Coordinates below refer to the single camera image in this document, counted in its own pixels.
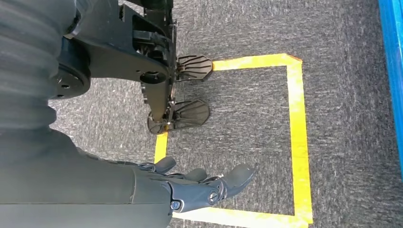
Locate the black ribbed left foot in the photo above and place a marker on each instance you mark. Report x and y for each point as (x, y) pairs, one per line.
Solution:
(195, 67)

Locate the black ribbed right foot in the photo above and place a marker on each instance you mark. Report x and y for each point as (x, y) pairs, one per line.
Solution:
(192, 114)

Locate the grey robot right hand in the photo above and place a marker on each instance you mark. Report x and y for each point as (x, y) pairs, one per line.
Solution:
(78, 188)

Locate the black ribbed foot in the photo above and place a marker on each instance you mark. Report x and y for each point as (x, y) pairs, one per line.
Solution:
(192, 114)
(195, 67)

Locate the blue metal shelf rack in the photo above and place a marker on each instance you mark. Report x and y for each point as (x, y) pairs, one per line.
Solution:
(393, 63)

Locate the yellow floor tape square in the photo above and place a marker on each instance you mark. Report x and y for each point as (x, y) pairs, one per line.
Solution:
(297, 132)

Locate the black robot right leg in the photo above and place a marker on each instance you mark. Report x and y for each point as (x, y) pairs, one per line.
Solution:
(110, 56)

